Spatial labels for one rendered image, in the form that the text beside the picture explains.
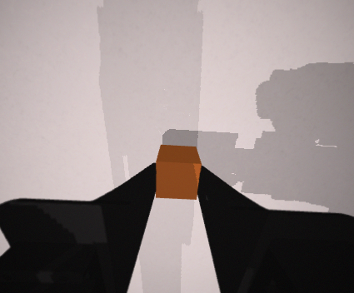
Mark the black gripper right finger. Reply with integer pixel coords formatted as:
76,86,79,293
197,166,354,293

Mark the orange block with black square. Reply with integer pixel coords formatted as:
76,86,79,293
156,145,202,200

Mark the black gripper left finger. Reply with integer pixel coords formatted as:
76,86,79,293
0,162,157,293

